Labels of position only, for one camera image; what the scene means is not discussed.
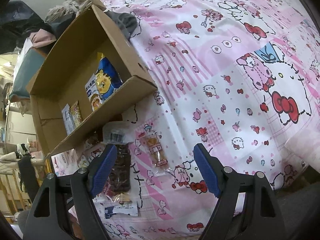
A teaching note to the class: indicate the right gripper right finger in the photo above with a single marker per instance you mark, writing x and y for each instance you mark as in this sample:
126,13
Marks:
261,216

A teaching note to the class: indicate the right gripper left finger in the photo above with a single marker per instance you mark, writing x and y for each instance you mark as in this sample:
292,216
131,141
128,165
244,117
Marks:
49,217

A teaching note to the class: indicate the dark dried fruit packet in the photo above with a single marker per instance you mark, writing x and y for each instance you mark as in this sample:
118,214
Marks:
119,178

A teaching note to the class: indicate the white rice cake packet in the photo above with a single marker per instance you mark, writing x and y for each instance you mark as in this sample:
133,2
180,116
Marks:
93,93

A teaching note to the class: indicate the white blue bottom packet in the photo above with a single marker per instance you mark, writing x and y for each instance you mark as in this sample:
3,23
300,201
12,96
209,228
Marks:
127,208

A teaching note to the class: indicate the white blue flat packet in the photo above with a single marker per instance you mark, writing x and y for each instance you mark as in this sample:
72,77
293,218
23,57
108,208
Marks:
68,119

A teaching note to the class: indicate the pink yellow snack packet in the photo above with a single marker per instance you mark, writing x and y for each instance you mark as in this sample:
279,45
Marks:
76,114

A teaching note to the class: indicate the clear brown snack packet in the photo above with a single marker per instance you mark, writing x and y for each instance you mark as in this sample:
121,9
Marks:
156,153

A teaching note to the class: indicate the blue yellow chip bag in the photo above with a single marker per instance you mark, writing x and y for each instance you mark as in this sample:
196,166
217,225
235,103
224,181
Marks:
107,78

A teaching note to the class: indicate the brown cardboard box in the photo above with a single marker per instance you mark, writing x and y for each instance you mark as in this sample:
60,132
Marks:
63,75

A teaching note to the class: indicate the pink cartoon bed sheet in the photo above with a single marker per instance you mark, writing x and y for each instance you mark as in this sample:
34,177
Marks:
239,76

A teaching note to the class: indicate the pink cloth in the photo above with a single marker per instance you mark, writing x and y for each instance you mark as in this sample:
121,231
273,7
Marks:
42,38

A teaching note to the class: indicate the black bag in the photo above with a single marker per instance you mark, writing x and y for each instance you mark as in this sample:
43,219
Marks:
18,21

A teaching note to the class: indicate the dark green cloth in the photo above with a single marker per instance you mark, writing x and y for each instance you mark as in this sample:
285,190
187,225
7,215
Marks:
126,22

